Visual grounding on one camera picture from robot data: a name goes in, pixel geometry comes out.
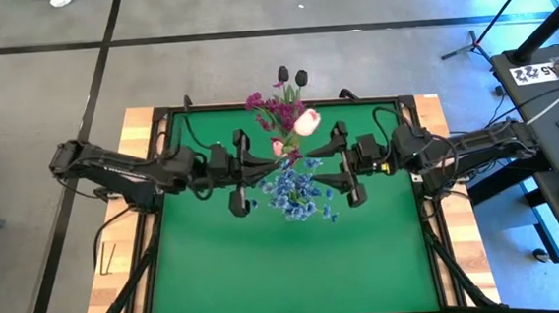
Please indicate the black frame clip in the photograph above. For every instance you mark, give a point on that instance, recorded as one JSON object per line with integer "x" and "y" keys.
{"x": 347, "y": 93}
{"x": 187, "y": 103}

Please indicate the blue artificial flower bunch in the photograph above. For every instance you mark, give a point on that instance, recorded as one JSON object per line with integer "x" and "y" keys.
{"x": 313, "y": 163}
{"x": 292, "y": 195}

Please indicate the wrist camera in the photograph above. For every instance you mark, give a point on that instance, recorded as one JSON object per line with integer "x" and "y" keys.
{"x": 370, "y": 147}
{"x": 220, "y": 158}

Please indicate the black desk crossbeam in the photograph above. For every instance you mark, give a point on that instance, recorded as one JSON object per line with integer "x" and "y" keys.
{"x": 503, "y": 183}

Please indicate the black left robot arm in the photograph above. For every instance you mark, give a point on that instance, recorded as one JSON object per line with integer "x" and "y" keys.
{"x": 112, "y": 168}

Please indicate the black table frame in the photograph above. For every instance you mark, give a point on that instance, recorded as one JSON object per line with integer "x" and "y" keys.
{"x": 217, "y": 107}

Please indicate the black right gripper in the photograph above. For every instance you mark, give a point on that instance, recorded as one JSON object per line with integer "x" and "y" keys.
{"x": 356, "y": 195}

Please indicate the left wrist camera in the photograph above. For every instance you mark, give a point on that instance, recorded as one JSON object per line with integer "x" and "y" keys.
{"x": 220, "y": 158}

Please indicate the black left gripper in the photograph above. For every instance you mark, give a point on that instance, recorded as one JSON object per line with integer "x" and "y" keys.
{"x": 239, "y": 206}

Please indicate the pale pink artificial tulip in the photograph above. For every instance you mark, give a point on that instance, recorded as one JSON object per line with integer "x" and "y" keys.
{"x": 307, "y": 122}
{"x": 278, "y": 148}

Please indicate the black frame strut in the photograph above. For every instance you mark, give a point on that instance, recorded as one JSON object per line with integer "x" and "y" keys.
{"x": 457, "y": 267}
{"x": 123, "y": 291}

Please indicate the thick black post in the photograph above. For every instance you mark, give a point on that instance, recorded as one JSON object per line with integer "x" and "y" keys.
{"x": 546, "y": 26}

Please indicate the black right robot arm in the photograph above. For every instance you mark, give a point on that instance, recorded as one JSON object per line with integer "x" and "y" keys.
{"x": 481, "y": 142}

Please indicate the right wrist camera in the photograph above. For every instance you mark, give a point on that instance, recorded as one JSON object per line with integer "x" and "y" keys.
{"x": 370, "y": 147}

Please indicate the thin hex key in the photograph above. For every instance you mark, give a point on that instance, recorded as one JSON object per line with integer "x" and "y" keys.
{"x": 101, "y": 258}

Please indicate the black desk foot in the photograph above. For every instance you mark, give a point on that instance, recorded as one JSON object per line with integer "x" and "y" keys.
{"x": 543, "y": 227}

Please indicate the white printed label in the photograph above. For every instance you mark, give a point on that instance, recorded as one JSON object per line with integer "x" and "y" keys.
{"x": 532, "y": 73}

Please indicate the thin black tripod stand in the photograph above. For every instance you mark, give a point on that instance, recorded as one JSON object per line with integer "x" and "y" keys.
{"x": 473, "y": 44}

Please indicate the small black floor object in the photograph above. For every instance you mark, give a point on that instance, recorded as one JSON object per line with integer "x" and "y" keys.
{"x": 541, "y": 255}

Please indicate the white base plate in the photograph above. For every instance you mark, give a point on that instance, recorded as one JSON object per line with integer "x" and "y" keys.
{"x": 416, "y": 177}

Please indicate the green table mat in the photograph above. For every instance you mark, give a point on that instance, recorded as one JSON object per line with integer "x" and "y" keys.
{"x": 292, "y": 274}

